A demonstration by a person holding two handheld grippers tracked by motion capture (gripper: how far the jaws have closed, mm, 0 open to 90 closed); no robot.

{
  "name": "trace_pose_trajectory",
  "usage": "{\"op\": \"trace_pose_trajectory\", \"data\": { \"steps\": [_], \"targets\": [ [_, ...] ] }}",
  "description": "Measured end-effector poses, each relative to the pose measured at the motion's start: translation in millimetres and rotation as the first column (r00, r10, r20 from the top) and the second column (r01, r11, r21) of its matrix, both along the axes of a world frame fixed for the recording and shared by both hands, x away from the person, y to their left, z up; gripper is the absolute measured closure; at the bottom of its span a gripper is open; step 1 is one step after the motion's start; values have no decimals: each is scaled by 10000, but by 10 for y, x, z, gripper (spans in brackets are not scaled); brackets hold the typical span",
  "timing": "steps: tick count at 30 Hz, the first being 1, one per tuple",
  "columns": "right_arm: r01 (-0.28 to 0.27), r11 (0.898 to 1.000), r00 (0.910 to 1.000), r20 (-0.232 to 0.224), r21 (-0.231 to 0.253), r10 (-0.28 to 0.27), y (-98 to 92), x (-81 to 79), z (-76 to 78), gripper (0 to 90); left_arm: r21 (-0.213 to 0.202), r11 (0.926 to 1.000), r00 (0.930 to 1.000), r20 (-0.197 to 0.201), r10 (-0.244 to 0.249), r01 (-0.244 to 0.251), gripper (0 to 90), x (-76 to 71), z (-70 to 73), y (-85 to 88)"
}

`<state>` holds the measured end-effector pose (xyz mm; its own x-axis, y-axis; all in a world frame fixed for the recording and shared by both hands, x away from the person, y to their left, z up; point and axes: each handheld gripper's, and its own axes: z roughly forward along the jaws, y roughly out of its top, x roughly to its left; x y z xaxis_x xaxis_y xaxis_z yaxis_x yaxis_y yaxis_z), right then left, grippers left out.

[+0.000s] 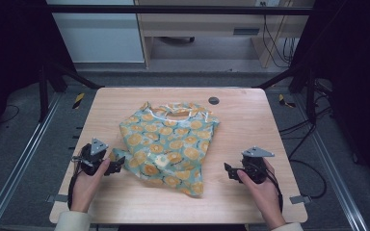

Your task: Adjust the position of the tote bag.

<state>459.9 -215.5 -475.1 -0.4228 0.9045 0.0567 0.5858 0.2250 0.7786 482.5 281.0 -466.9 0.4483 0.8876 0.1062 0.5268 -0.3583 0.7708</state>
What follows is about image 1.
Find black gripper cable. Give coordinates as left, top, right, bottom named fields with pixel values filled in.
left=265, top=168, right=284, bottom=214
left=66, top=168, right=82, bottom=211

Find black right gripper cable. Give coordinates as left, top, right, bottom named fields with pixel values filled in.
left=265, top=168, right=284, bottom=214

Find teal cloth bag orange print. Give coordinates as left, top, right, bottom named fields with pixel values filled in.
left=110, top=101, right=222, bottom=197

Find grey metal table bracket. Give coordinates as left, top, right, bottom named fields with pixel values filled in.
left=45, top=193, right=69, bottom=204
left=289, top=194, right=312, bottom=205

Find person's left hand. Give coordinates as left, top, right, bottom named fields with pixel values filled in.
left=69, top=158, right=112, bottom=214

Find black metal stand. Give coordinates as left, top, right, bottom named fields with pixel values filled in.
left=38, top=60, right=103, bottom=123
left=255, top=63, right=320, bottom=125

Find black floor cables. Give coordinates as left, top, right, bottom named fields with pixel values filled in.
left=278, top=80, right=335, bottom=200

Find thin black floor cable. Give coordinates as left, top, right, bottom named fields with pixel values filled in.
left=0, top=103, right=21, bottom=125

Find white cabinet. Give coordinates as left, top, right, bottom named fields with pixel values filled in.
left=45, top=0, right=145, bottom=64

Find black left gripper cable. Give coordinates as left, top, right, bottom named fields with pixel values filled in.
left=66, top=168, right=82, bottom=211

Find person's right hand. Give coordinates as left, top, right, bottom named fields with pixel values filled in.
left=236, top=157, right=287, bottom=231

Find black curtain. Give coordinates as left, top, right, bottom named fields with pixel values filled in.
left=0, top=0, right=77, bottom=148
left=290, top=0, right=370, bottom=196

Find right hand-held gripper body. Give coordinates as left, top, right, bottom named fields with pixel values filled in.
left=240, top=145, right=276, bottom=185

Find aluminium floor rail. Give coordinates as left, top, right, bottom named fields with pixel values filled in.
left=293, top=92, right=370, bottom=231
left=0, top=91, right=63, bottom=231

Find yellow black striped tape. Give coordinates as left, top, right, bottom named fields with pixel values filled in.
left=72, top=92, right=87, bottom=110
left=277, top=93, right=297, bottom=109

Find black horizontal frame bar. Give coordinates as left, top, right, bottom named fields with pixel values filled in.
left=48, top=4, right=313, bottom=16

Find black hanging desk cables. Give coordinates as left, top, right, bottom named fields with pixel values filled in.
left=261, top=1, right=299, bottom=69

